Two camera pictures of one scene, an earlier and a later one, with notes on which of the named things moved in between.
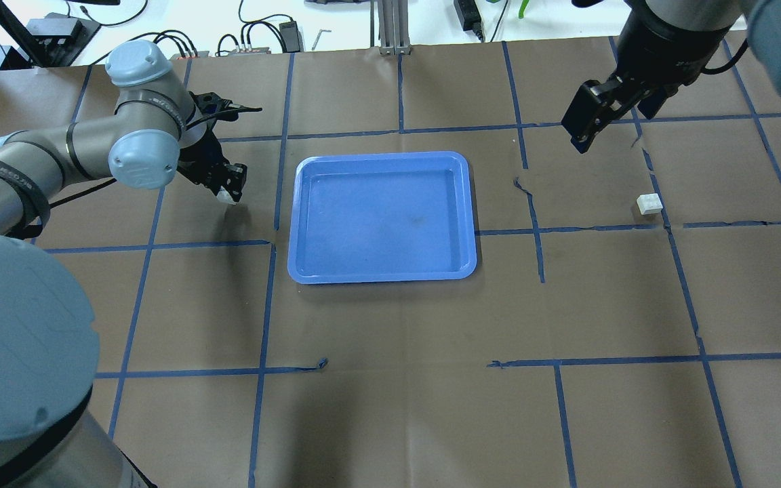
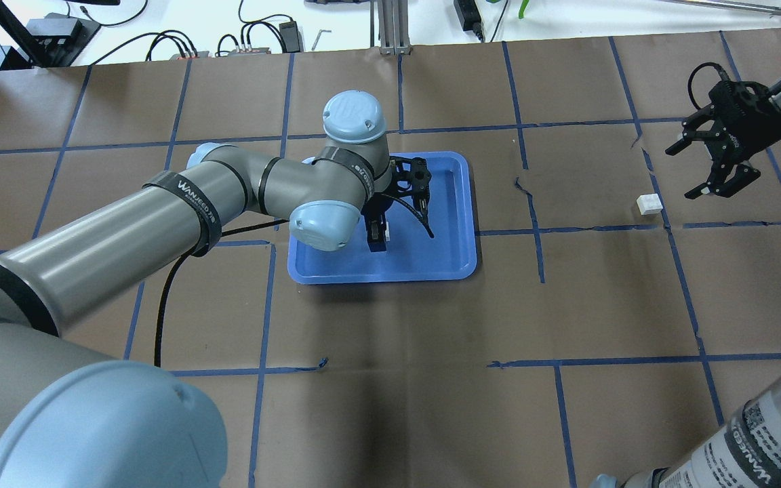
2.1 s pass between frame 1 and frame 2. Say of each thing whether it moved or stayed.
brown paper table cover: stayed
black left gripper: moved
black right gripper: moved
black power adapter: stayed
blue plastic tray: stayed
